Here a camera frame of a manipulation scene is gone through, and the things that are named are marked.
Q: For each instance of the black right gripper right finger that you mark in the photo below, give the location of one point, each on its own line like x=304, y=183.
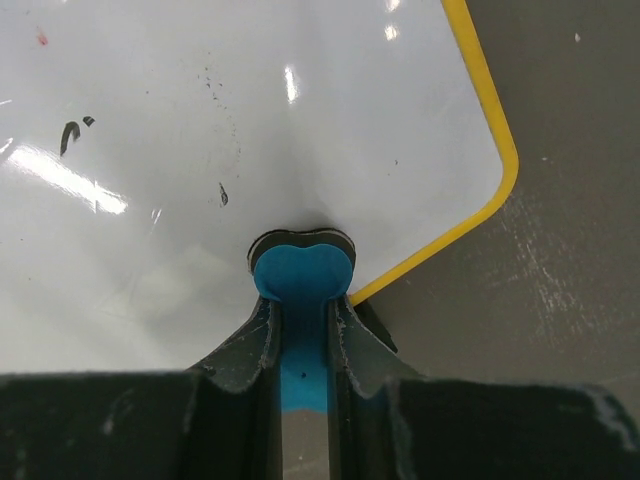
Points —
x=387, y=421

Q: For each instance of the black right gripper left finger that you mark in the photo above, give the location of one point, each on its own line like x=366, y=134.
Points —
x=218, y=419

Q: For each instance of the blue whiteboard eraser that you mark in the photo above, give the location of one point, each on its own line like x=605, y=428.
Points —
x=303, y=272

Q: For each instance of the yellow framed whiteboard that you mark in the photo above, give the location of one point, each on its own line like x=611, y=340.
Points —
x=146, y=144

